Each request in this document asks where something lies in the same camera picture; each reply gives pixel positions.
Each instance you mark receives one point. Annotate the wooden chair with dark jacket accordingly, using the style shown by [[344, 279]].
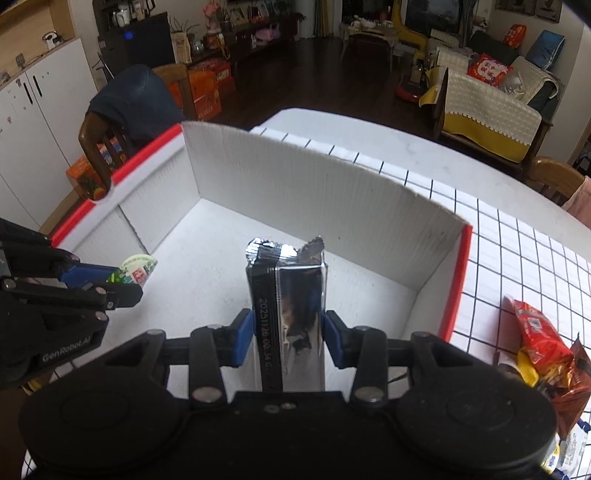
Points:
[[95, 130]]

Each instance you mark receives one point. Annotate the red printed cushion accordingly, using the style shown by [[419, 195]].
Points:
[[489, 70]]

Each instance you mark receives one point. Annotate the silver foil snack pack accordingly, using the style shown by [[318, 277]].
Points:
[[287, 286]]

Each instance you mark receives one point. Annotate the dark blue jacket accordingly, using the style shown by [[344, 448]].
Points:
[[138, 104]]

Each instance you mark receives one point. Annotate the white grid tablecloth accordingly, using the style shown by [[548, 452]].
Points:
[[125, 413]]

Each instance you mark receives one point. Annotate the green white small snack packet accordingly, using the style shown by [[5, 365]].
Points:
[[134, 270]]

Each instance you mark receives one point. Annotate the pink towel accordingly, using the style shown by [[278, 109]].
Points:
[[579, 204]]

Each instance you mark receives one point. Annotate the sofa with cream cover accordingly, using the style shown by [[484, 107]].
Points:
[[509, 121]]

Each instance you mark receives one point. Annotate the red white cardboard box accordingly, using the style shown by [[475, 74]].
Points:
[[198, 195]]

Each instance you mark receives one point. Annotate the red chips bag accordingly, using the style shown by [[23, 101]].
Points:
[[542, 345]]

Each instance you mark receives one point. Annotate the dark red foil snack bag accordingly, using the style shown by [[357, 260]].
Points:
[[575, 387]]

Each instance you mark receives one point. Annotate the wooden chair with pink towel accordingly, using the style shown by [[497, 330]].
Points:
[[557, 176]]

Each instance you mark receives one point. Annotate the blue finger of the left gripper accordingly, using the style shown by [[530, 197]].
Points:
[[83, 274]]

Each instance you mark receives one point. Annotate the orange fruit carton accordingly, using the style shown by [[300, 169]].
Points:
[[84, 177]]

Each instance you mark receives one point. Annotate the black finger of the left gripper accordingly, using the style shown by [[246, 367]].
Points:
[[117, 296]]

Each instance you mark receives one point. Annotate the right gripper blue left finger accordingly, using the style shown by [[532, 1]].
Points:
[[210, 349]]

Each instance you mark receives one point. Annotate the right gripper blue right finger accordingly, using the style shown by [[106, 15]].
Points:
[[363, 349]]

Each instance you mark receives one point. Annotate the white blue snack packet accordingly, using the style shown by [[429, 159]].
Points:
[[564, 457]]

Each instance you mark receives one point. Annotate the white cabinet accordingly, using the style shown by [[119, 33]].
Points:
[[42, 109]]

